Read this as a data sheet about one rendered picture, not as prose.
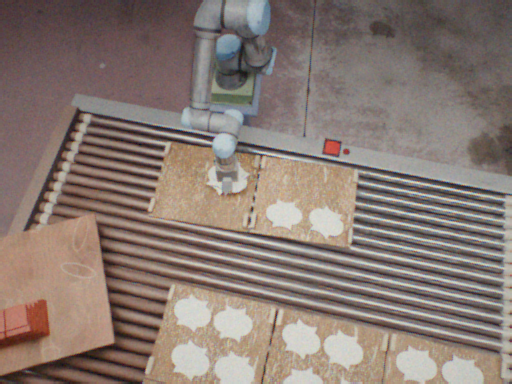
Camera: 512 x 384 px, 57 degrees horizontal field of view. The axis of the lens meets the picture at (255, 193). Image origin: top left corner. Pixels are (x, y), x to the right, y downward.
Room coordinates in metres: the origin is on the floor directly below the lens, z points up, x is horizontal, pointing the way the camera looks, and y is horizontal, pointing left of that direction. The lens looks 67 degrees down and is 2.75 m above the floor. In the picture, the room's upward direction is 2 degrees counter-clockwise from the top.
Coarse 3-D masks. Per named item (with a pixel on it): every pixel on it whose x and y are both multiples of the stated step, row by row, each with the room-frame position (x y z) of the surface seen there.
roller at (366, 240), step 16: (64, 176) 0.89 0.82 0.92; (80, 176) 0.89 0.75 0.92; (128, 192) 0.81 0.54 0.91; (144, 192) 0.80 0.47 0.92; (352, 240) 0.57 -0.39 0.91; (368, 240) 0.56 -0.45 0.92; (384, 240) 0.56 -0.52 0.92; (432, 256) 0.49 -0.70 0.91; (448, 256) 0.49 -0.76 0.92; (464, 256) 0.49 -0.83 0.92; (496, 272) 0.42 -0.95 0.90
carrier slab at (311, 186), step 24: (288, 168) 0.89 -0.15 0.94; (312, 168) 0.89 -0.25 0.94; (336, 168) 0.88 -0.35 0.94; (264, 192) 0.78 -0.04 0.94; (288, 192) 0.78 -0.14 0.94; (312, 192) 0.77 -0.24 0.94; (336, 192) 0.77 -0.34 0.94; (264, 216) 0.67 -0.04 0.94; (312, 240) 0.57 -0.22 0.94; (336, 240) 0.56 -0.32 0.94
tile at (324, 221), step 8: (312, 216) 0.66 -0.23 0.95; (320, 216) 0.66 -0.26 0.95; (328, 216) 0.66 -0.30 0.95; (336, 216) 0.66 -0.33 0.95; (312, 224) 0.63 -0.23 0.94; (320, 224) 0.63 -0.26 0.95; (328, 224) 0.63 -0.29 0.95; (336, 224) 0.63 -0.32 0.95; (320, 232) 0.59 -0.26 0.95; (328, 232) 0.59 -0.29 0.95; (336, 232) 0.59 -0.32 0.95
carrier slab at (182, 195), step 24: (168, 168) 0.90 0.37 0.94; (192, 168) 0.90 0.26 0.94; (168, 192) 0.79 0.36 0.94; (192, 192) 0.79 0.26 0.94; (216, 192) 0.79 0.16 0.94; (240, 192) 0.78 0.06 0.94; (168, 216) 0.69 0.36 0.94; (192, 216) 0.68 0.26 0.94; (216, 216) 0.68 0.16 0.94; (240, 216) 0.68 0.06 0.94
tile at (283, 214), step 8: (272, 208) 0.70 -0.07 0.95; (280, 208) 0.70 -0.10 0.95; (288, 208) 0.70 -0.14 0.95; (296, 208) 0.70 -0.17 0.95; (272, 216) 0.67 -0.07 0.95; (280, 216) 0.67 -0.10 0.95; (288, 216) 0.67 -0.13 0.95; (296, 216) 0.67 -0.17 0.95; (280, 224) 0.63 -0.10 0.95; (288, 224) 0.63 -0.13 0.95; (296, 224) 0.63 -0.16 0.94
